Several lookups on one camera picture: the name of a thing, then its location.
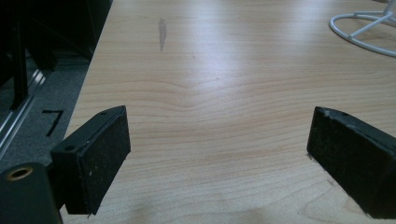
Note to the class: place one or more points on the aluminium frame rail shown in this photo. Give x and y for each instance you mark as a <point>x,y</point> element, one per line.
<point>18,112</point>

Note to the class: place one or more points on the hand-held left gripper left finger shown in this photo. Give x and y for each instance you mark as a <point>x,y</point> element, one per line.
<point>93,161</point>

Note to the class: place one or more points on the black metal frame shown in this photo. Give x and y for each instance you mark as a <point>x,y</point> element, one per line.
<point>37,34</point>

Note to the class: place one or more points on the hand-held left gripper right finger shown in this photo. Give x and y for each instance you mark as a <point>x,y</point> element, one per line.
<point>351,155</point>

